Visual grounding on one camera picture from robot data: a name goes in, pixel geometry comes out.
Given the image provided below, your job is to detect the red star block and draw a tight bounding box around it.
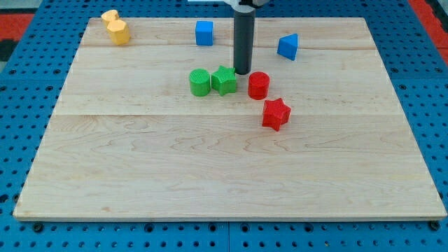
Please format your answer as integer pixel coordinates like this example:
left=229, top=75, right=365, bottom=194
left=262, top=98, right=291, bottom=132

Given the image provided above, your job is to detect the blue cube block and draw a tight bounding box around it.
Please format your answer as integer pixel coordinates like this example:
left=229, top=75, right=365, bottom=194
left=195, top=20, right=214, bottom=46

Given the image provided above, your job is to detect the yellow hexagon block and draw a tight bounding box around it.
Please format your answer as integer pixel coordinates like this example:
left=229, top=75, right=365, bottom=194
left=106, top=19, right=130, bottom=46

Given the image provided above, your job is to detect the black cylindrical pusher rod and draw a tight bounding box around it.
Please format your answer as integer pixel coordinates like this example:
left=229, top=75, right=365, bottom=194
left=233, top=9, right=256, bottom=75

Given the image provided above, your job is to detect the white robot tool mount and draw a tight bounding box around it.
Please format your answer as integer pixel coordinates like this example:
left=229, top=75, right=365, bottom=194
left=223, top=0, right=270, bottom=13

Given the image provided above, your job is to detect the red cylinder block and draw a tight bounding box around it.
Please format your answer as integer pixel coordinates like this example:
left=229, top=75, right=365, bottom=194
left=248, top=71, right=270, bottom=100

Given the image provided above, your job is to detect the light wooden board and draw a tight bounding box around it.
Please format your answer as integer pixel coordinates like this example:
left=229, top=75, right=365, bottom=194
left=13, top=17, right=447, bottom=222

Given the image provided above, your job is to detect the yellow heart block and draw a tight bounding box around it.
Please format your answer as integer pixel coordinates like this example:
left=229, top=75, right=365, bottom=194
left=101, top=9, right=120, bottom=27

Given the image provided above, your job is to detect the blue triangle block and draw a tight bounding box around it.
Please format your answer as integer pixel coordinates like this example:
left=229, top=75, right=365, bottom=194
left=277, top=34, right=299, bottom=61

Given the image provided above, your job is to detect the green cylinder block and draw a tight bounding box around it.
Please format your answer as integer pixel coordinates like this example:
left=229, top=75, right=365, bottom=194
left=189, top=69, right=211, bottom=97

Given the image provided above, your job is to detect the green star block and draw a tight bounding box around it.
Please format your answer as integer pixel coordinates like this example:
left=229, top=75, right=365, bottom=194
left=211, top=66, right=237, bottom=96

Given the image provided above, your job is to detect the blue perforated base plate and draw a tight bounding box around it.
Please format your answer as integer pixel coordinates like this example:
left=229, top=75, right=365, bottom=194
left=1, top=1, right=447, bottom=251

